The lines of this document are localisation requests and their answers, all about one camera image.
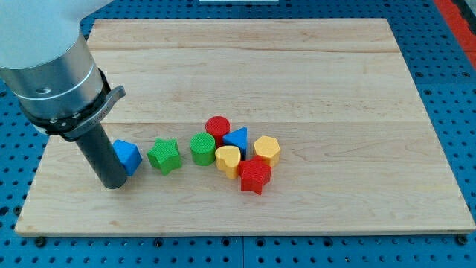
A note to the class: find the blue triangle block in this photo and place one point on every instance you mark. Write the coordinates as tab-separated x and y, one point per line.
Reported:
238	138

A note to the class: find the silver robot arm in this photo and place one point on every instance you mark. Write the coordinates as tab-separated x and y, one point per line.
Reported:
45	60

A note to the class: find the wooden board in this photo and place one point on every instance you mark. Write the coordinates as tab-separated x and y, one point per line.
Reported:
359	155

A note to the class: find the red cylinder block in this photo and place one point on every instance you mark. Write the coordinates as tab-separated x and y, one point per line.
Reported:
218	126

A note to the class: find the yellow heart block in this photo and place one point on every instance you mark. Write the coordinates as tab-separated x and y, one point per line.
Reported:
227	160

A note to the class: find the yellow hexagon block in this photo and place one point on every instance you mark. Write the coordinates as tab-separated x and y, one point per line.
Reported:
268	149

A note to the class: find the green cylinder block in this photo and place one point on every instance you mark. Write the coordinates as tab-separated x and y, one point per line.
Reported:
203	146

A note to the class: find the red star block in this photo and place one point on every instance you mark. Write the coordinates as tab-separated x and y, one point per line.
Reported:
254	174

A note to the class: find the green star block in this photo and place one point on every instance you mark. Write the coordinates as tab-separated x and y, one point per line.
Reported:
165	156

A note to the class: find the blue cube block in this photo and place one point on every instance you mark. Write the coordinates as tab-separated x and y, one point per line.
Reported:
129	155

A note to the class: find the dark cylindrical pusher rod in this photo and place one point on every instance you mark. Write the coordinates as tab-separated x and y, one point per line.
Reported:
99	152

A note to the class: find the black clamp with metal lever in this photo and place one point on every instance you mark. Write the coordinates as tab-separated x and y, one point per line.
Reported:
89	115

